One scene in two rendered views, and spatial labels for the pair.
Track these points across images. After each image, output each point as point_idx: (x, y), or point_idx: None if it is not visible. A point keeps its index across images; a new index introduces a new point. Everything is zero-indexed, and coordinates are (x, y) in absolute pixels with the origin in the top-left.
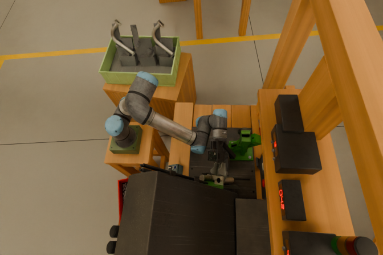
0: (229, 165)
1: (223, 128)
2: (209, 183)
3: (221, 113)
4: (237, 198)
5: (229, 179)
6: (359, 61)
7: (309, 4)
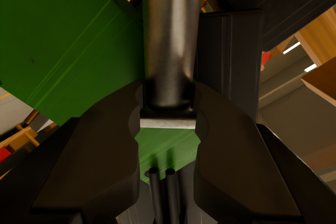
0: (320, 190)
1: None
2: (89, 93)
3: None
4: (276, 45)
5: (197, 7)
6: None
7: None
